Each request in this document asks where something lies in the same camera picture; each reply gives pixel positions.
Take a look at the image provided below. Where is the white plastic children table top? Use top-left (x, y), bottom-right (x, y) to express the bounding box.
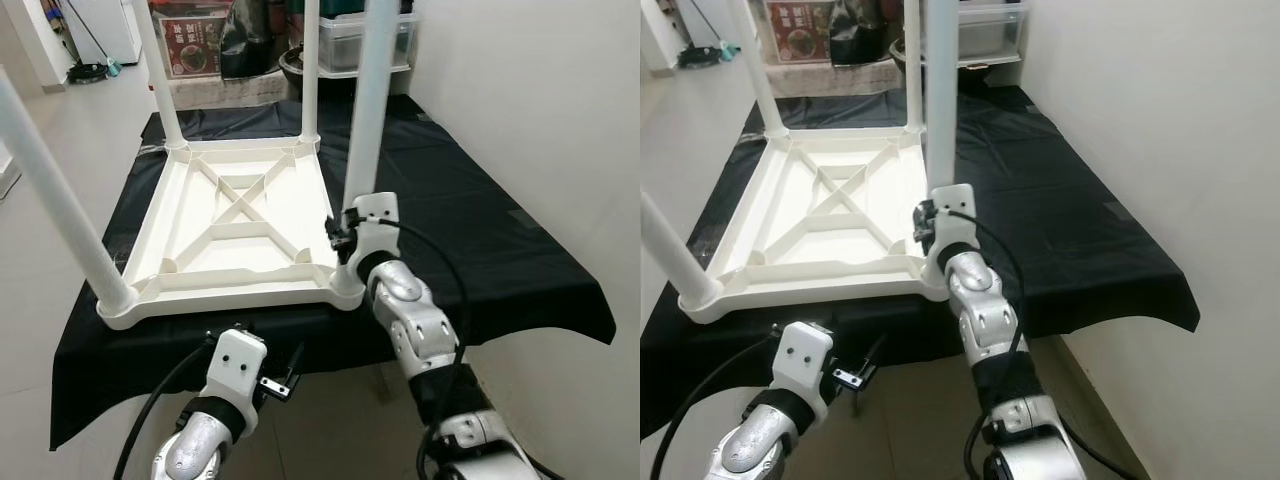
top-left (678, 125), bottom-right (953, 326)
top-left (97, 135), bottom-right (367, 331)

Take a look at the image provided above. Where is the white plastic table leg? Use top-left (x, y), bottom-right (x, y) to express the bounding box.
top-left (330, 0), bottom-right (403, 299)
top-left (725, 0), bottom-right (793, 141)
top-left (902, 0), bottom-right (927, 133)
top-left (130, 0), bottom-right (189, 153)
top-left (0, 65), bottom-right (139, 319)
top-left (640, 190), bottom-right (724, 313)
top-left (298, 0), bottom-right (323, 149)
top-left (918, 0), bottom-right (963, 301)

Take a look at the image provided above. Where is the speckled stone ledge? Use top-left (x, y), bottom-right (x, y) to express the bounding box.
top-left (165, 72), bottom-right (303, 111)
top-left (770, 58), bottom-right (909, 101)

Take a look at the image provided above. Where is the black bowl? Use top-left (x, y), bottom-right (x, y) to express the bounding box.
top-left (888, 35), bottom-right (931, 79)
top-left (278, 45), bottom-right (336, 93)

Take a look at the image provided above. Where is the clear plastic storage box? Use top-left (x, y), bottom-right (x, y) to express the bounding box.
top-left (318, 10), bottom-right (421, 79)
top-left (956, 0), bottom-right (1031, 69)

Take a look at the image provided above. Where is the black bag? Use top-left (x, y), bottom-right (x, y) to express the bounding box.
top-left (828, 0), bottom-right (887, 67)
top-left (220, 0), bottom-right (283, 81)

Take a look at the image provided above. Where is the orange lid storage box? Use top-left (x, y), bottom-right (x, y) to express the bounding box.
top-left (765, 0), bottom-right (837, 67)
top-left (150, 0), bottom-right (237, 81)

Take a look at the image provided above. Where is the dark green lid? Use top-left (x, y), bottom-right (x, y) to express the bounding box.
top-left (320, 0), bottom-right (416, 17)

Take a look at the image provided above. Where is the white appliance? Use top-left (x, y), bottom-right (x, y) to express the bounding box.
top-left (65, 0), bottom-right (143, 66)

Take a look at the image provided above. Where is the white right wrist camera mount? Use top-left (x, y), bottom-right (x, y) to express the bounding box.
top-left (930, 183), bottom-right (978, 266)
top-left (343, 192), bottom-right (401, 269)

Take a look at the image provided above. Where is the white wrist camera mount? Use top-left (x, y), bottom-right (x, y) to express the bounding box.
top-left (205, 328), bottom-right (269, 436)
top-left (343, 192), bottom-right (401, 269)
top-left (930, 183), bottom-right (978, 266)
top-left (773, 320), bottom-right (837, 426)

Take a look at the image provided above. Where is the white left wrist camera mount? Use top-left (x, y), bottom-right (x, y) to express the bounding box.
top-left (205, 328), bottom-right (269, 436)
top-left (773, 320), bottom-right (837, 426)

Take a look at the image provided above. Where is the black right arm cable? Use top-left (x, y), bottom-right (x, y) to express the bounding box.
top-left (945, 208), bottom-right (1143, 480)
top-left (370, 218), bottom-right (573, 480)

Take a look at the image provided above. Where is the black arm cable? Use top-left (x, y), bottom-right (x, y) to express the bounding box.
top-left (370, 218), bottom-right (573, 480)
top-left (945, 208), bottom-right (1143, 480)
top-left (112, 335), bottom-right (217, 480)
top-left (650, 330), bottom-right (783, 480)

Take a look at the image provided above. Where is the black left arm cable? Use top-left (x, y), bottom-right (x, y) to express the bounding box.
top-left (650, 330), bottom-right (783, 480)
top-left (112, 335), bottom-right (217, 480)

